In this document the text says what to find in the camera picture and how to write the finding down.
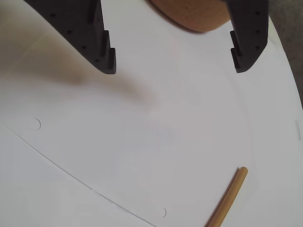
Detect tan wooden pen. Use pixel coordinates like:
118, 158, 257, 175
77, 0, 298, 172
204, 166, 249, 227

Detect white paper sheet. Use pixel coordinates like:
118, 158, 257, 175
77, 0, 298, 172
0, 30, 258, 227

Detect brown cork pen holder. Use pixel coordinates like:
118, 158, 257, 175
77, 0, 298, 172
145, 0, 232, 34

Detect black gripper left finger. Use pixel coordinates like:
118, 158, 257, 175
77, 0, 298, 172
23, 0, 117, 75

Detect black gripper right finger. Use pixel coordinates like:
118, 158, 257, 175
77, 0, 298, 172
222, 0, 270, 74

